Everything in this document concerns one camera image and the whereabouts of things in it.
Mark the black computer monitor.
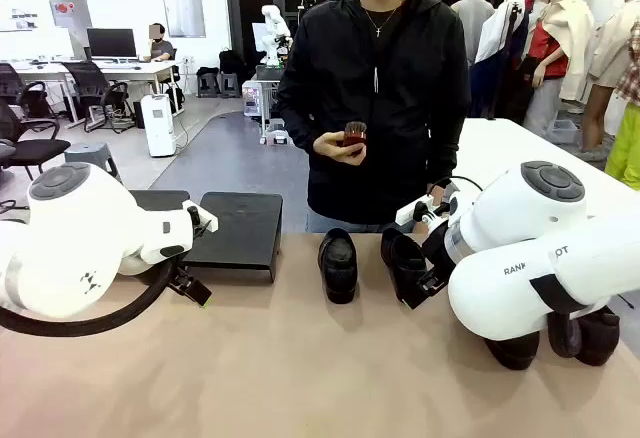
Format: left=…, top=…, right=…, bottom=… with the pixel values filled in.
left=86, top=27, right=138, bottom=59

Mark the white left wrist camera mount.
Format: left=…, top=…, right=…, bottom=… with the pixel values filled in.
left=182, top=200, right=220, bottom=235

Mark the white side table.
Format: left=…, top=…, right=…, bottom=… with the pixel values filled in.
left=452, top=117, right=640, bottom=219

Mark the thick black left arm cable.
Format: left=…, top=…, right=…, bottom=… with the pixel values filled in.
left=0, top=257, right=176, bottom=338

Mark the mannequin in red top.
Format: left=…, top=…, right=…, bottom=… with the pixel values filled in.
left=522, top=0, right=571, bottom=127

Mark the neon yellow garment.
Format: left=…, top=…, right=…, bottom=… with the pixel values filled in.
left=604, top=102, right=640, bottom=192

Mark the background robot cart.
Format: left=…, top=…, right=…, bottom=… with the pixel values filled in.
left=242, top=64, right=297, bottom=147

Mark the black office chair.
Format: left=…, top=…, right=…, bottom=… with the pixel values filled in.
left=0, top=62, right=50, bottom=119
left=62, top=61, right=135, bottom=134
left=0, top=100, right=72, bottom=182

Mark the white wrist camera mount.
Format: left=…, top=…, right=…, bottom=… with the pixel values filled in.
left=394, top=196, right=451, bottom=227
left=182, top=200, right=220, bottom=235

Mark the mannequin in white navy jacket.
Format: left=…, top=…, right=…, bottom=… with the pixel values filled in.
left=469, top=0, right=532, bottom=119

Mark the figure in cream jacket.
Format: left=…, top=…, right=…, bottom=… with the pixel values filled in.
left=542, top=0, right=596, bottom=105

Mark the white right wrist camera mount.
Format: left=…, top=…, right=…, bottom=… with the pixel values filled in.
left=394, top=196, right=451, bottom=227

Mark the person's left forearm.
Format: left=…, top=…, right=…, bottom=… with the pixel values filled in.
left=427, top=107, right=471, bottom=189

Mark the black backpack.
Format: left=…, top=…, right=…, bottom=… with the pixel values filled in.
left=218, top=49, right=247, bottom=75

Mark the grey plastic stool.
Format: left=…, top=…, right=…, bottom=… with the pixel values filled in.
left=63, top=142, right=124, bottom=187

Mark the black buckle-strap leather shoe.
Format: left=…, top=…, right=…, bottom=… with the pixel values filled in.
left=318, top=227, right=359, bottom=305
left=380, top=227, right=432, bottom=305

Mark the grey cabinet with red button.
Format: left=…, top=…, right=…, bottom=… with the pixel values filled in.
left=48, top=0, right=94, bottom=59

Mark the person's right hand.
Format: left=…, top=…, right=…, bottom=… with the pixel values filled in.
left=313, top=131, right=369, bottom=167

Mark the silver cross necklace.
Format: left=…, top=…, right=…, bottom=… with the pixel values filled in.
left=363, top=5, right=401, bottom=38

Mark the mannequin in grey shirt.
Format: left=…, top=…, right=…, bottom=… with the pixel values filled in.
left=449, top=0, right=497, bottom=67

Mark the person in black jacket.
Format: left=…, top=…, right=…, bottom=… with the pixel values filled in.
left=276, top=0, right=474, bottom=234

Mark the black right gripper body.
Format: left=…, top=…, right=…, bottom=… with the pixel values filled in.
left=419, top=220, right=454, bottom=279

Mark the white office desk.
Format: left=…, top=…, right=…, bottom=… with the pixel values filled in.
left=0, top=59, right=177, bottom=124

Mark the black shoe pair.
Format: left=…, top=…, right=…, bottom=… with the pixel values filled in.
left=547, top=306, right=622, bottom=367

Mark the white air purifier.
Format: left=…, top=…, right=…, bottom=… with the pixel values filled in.
left=140, top=93, right=177, bottom=158

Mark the grey wall poster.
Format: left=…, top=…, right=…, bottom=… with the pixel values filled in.
left=160, top=0, right=207, bottom=39

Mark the seated person in grey shirt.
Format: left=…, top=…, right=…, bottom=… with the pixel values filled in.
left=148, top=22, right=177, bottom=63

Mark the small dark stool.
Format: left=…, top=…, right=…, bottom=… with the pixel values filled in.
left=196, top=71, right=221, bottom=98
left=219, top=72, right=242, bottom=98

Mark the grey plastic bin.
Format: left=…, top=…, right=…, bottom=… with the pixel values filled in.
left=544, top=118, right=584, bottom=145

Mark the black shoe stand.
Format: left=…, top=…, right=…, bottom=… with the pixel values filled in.
left=127, top=189, right=192, bottom=214
left=180, top=191, right=284, bottom=283

